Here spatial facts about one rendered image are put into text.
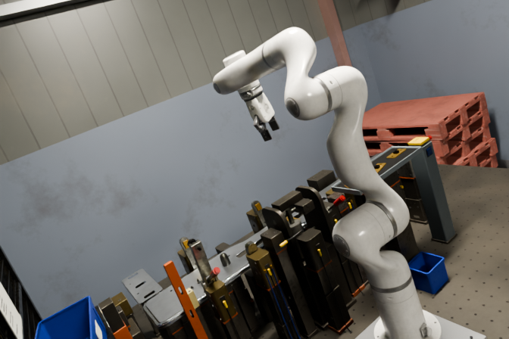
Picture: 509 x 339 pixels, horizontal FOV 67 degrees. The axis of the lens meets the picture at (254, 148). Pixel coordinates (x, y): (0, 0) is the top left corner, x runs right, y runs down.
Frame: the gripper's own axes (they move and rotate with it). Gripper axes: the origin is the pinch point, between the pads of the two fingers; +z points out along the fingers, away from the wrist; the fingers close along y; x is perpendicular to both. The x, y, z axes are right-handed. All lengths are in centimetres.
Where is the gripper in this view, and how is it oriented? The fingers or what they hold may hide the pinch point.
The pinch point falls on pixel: (271, 132)
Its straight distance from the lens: 144.4
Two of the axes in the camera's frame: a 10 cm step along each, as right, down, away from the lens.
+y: 3.5, -4.5, 8.2
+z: 4.4, 8.5, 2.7
